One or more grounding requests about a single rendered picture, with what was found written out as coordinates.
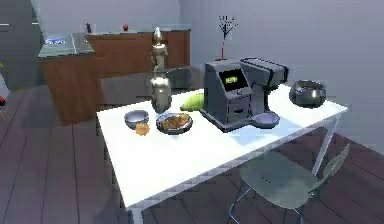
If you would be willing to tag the brown kitchen counter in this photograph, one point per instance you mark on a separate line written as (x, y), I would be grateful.
(100, 66)

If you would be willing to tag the grey coffee machine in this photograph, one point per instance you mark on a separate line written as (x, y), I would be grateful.
(233, 96)

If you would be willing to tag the red apple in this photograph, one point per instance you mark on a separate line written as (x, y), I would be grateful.
(125, 27)

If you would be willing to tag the red stemmed black plant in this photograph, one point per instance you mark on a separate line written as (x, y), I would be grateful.
(225, 33)

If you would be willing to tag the small grey bowl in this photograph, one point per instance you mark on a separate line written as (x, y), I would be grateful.
(136, 118)

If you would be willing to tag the dark metal pot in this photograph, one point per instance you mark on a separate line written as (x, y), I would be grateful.
(307, 94)

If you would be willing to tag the grey green chair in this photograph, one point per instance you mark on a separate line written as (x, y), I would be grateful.
(280, 183)

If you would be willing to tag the silver ornate bottle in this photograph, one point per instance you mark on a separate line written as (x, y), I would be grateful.
(160, 80)

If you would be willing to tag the grey fridge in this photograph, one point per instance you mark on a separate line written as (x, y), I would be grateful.
(15, 43)

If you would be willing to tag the white table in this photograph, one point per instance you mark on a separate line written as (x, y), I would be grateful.
(186, 156)

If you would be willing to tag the plate of brown food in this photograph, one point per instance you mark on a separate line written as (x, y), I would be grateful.
(174, 122)

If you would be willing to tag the green lettuce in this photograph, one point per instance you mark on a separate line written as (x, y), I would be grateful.
(194, 102)

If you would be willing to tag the small orange food piece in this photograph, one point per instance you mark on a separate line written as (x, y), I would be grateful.
(142, 129)

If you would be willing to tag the small black bottle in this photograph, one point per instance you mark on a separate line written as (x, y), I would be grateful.
(88, 28)

